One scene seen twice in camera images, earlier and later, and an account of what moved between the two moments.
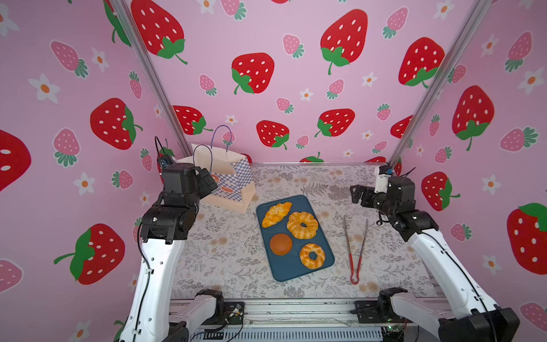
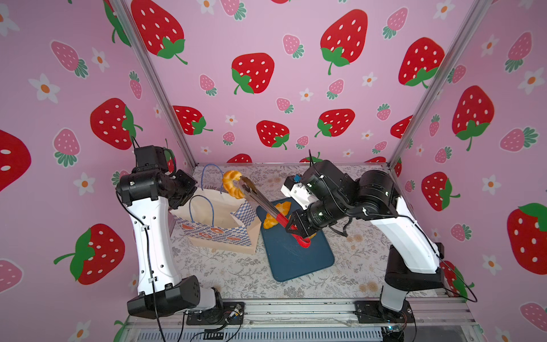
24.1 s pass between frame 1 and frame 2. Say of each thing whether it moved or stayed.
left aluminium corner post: stayed
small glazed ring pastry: moved
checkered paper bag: moved
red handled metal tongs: moved
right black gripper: moved
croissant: stayed
